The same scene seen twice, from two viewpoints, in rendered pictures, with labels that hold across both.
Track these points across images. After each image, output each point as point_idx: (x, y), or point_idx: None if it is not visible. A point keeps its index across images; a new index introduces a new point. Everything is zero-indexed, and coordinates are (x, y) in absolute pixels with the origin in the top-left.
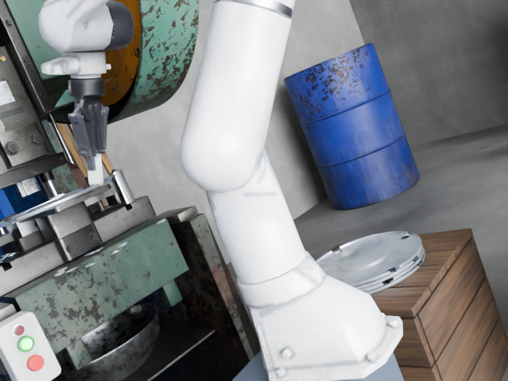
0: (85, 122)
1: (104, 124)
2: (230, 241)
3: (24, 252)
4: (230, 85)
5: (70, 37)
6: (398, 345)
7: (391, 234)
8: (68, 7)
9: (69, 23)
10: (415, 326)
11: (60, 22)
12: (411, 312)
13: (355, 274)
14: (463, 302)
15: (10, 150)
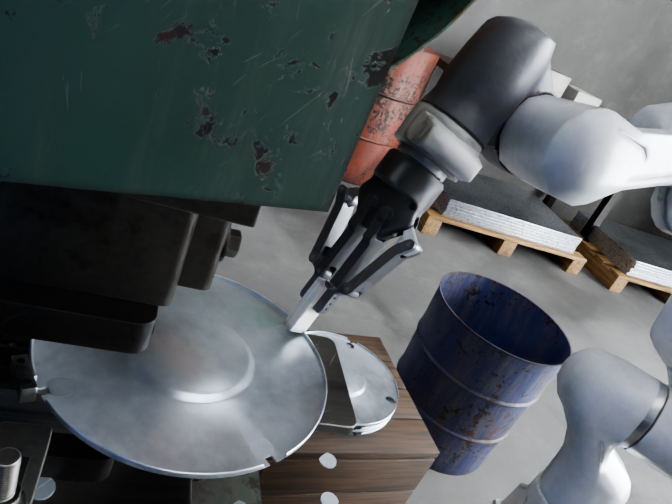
0: (377, 239)
1: (345, 225)
2: (618, 503)
3: (131, 484)
4: None
5: (597, 199)
6: (403, 477)
7: (329, 335)
8: (639, 168)
9: (619, 188)
10: (431, 464)
11: (620, 180)
12: (438, 454)
13: (360, 402)
14: None
15: (237, 253)
